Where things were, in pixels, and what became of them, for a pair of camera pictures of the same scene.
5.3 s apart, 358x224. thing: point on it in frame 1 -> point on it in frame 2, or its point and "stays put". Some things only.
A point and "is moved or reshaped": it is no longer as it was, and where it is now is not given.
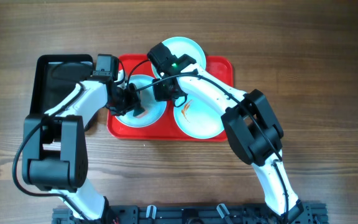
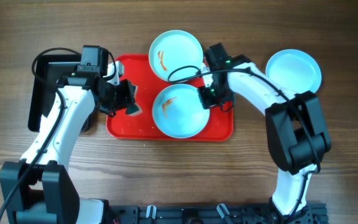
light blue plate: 155,110 -> 295,70
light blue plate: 196,119 is moved or reshaped
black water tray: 56,77 stays put
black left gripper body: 129,101 stays put
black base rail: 302,213 stays put
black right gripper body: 165,91 -> 206,97
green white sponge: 145,112 is moved or reshaped
